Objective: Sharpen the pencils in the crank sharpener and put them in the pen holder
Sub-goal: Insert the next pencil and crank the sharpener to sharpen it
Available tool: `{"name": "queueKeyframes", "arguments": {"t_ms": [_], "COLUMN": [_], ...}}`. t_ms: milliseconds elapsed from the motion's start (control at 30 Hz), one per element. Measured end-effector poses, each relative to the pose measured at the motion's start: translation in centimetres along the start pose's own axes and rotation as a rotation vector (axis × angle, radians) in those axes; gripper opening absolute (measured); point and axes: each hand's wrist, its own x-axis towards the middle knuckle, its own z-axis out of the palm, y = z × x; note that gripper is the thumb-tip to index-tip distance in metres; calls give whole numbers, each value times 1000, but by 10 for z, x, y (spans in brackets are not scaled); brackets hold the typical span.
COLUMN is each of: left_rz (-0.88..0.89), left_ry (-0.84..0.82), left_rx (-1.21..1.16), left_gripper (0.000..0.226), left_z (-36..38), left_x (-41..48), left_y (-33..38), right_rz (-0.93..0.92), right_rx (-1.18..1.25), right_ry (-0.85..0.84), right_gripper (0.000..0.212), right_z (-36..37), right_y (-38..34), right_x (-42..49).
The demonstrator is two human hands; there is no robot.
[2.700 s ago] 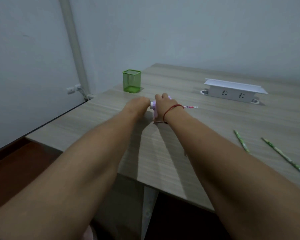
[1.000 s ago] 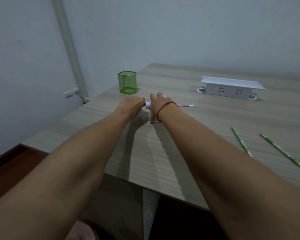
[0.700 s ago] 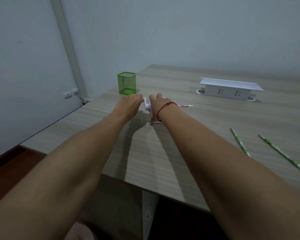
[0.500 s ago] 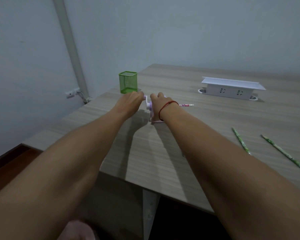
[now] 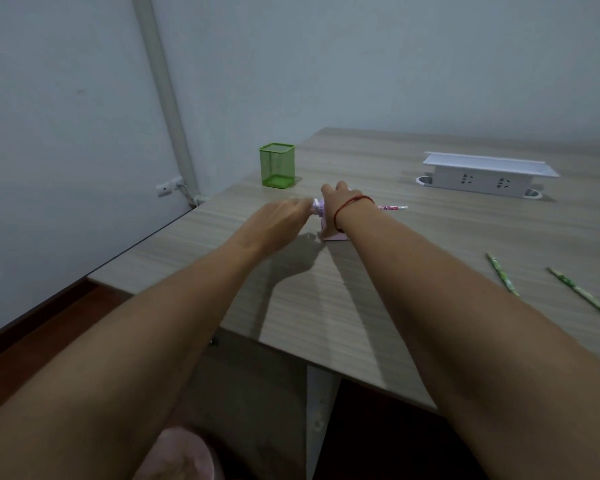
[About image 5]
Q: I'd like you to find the person's right hand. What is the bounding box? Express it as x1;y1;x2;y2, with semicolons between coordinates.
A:
320;181;368;218

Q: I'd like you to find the person's left hand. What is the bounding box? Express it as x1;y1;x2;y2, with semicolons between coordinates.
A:
243;198;315;255

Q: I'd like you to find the pink pencil sharpener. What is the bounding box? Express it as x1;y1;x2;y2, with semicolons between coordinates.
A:
311;198;352;243

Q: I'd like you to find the person's right forearm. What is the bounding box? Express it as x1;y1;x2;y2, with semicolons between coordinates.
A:
334;200;600;480

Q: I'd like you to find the person's left forearm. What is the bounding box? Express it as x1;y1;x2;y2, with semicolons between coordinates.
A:
0;234;268;480

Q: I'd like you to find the green mesh pen holder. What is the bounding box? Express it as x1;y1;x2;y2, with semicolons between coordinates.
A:
259;143;296;189

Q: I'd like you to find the white desktop power socket box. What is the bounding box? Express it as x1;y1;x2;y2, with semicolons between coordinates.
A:
416;152;561;200

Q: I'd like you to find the green patterned pencil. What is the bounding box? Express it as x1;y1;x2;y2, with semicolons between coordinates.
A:
486;252;521;298
546;267;600;326

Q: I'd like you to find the pink waste bin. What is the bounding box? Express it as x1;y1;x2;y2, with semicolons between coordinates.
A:
132;427;218;480

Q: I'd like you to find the red string bracelet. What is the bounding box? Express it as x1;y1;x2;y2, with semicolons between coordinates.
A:
333;196;376;234

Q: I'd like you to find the white cable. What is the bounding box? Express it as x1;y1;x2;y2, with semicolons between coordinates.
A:
177;183;210;209

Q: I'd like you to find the white wall socket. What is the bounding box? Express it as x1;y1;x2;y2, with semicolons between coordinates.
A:
156;177;184;198

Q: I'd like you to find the white wall pipe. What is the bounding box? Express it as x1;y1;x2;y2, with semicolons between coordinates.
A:
131;0;201;196

